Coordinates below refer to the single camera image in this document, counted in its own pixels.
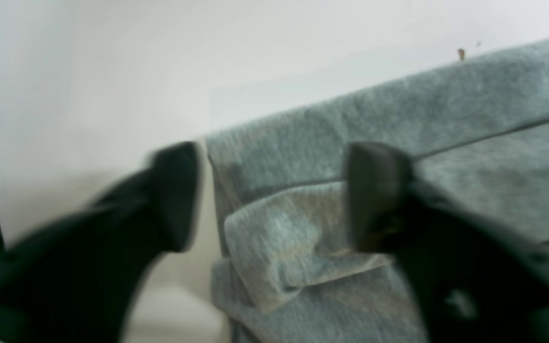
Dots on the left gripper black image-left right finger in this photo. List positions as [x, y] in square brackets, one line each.
[474, 280]

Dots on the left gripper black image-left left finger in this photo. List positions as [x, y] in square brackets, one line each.
[75, 279]

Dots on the grey t-shirt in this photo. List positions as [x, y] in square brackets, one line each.
[476, 130]

